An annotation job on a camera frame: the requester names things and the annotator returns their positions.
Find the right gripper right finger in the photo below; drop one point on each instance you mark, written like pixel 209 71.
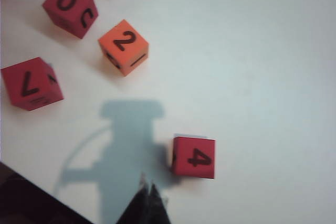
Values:
pixel 157 208

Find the pink block O rabbit seven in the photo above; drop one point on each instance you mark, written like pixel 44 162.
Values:
pixel 31 85

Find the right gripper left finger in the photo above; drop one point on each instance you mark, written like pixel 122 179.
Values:
pixel 136 208

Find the pink block zero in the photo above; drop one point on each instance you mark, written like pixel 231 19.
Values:
pixel 69 9

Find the pink block Y B four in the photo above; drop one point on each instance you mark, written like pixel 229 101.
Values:
pixel 194 158

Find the orange block Q two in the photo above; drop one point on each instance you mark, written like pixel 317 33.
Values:
pixel 123 48

